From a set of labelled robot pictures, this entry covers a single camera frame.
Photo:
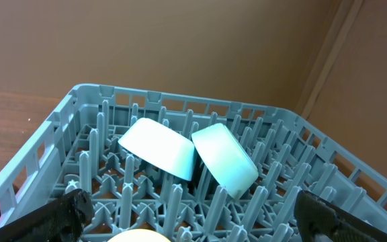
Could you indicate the light blue bowl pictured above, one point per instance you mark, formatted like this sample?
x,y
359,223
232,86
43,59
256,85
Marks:
x,y
160,146

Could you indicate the grey dishwasher rack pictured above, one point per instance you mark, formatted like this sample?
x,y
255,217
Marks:
x,y
77,148

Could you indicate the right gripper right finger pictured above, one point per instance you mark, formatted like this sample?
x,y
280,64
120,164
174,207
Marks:
x,y
351,220

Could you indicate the yellow cup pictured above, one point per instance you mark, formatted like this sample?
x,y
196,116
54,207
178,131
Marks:
x,y
139,235

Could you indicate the green bowl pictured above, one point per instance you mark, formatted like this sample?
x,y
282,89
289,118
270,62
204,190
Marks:
x,y
225,159

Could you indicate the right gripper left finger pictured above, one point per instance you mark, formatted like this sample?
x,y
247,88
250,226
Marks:
x,y
62,219

